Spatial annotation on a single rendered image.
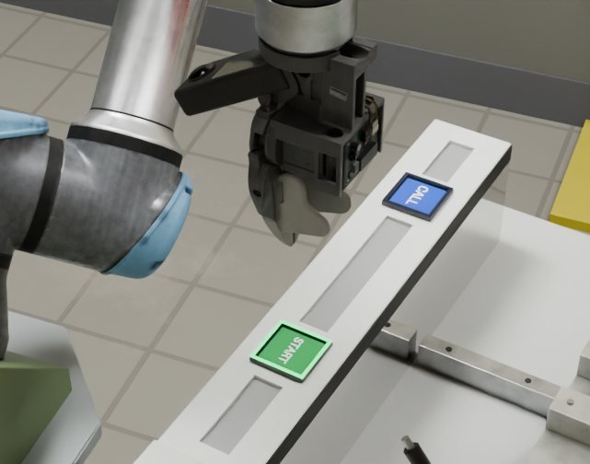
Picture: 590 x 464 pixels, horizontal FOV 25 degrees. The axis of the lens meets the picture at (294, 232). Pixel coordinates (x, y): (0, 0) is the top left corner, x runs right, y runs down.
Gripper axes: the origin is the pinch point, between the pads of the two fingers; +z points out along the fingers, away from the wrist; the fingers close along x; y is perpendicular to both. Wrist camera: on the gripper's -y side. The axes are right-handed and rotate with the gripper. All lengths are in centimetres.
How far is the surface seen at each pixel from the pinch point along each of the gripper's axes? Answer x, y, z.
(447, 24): 174, -60, 91
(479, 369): 17.0, 12.9, 25.7
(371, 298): 10.1, 3.7, 14.6
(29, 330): 0.5, -32.3, 28.7
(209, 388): -7.5, -3.3, 14.6
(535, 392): 17.0, 19.0, 25.8
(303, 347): 0.8, 1.5, 14.2
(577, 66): 179, -29, 95
